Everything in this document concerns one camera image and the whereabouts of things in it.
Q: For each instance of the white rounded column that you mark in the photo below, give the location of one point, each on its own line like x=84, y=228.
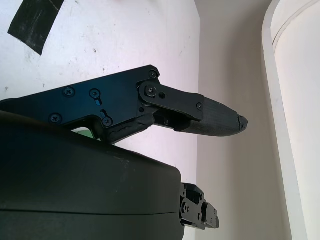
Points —
x=297, y=112

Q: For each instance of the black three-fingered right hand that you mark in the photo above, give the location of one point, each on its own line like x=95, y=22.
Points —
x=75, y=187

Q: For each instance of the black tape strip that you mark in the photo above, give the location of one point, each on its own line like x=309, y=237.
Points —
x=32, y=22

